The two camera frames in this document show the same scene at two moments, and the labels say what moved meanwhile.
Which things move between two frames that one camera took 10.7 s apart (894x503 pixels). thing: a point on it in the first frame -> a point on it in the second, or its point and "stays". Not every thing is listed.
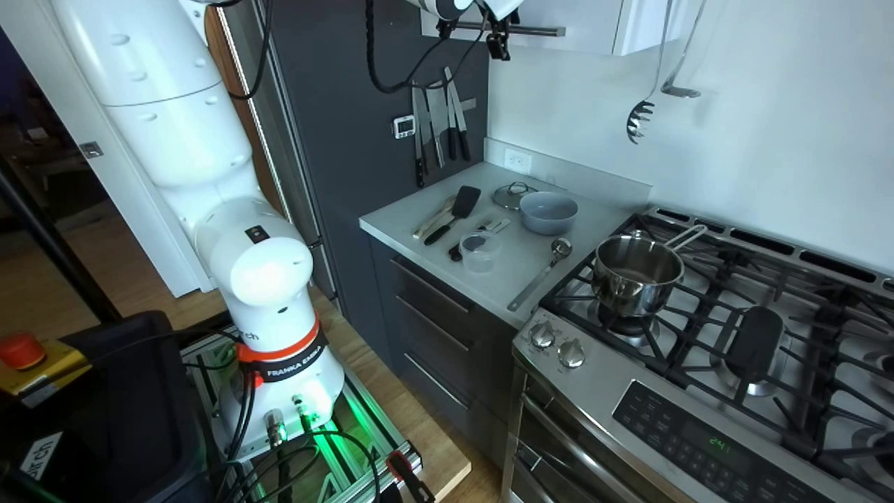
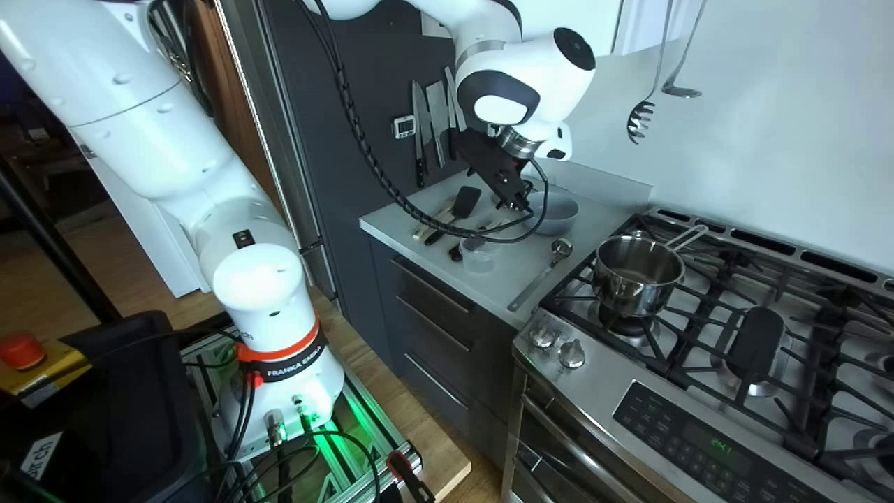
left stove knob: x=543 y=335 stays
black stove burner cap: x=755 y=342 stays
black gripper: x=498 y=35 -> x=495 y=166
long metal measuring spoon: x=560 y=249 stays
